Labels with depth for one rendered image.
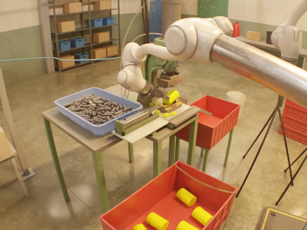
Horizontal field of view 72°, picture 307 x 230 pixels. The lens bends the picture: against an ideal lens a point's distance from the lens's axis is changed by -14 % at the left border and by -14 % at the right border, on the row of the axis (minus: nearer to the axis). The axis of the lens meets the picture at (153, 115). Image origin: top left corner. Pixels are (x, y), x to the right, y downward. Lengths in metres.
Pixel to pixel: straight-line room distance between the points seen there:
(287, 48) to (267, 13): 5.65
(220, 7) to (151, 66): 5.80
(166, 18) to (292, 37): 0.73
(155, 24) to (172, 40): 7.41
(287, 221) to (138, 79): 1.48
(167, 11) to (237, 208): 1.81
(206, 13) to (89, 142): 6.52
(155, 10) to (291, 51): 7.13
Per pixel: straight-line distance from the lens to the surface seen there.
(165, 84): 1.55
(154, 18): 8.18
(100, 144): 1.42
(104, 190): 1.59
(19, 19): 6.46
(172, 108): 1.65
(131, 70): 1.31
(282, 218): 2.00
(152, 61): 1.67
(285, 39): 1.25
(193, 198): 1.45
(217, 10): 7.38
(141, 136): 1.38
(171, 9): 1.48
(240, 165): 2.91
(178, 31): 0.77
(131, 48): 1.37
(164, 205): 1.48
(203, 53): 0.79
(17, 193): 2.75
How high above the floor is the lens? 1.73
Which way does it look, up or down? 27 degrees down
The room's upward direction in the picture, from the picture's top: straight up
